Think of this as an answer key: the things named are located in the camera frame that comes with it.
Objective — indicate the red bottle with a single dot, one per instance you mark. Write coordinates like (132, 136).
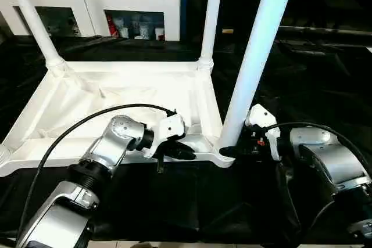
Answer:
(111, 27)

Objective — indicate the brown round object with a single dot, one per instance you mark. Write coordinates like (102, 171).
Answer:
(144, 245)

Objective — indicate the black mat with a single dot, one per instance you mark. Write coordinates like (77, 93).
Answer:
(174, 201)

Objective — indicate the white mug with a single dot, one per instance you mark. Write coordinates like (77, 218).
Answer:
(125, 32)

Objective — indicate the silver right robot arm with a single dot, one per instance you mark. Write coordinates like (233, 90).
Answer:
(334, 161)

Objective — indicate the white plastic table top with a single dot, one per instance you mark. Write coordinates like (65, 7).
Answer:
(116, 79)

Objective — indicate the white flat board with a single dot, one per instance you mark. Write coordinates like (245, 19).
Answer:
(369, 50)

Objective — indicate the grey metal rail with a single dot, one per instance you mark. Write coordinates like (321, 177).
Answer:
(319, 28)

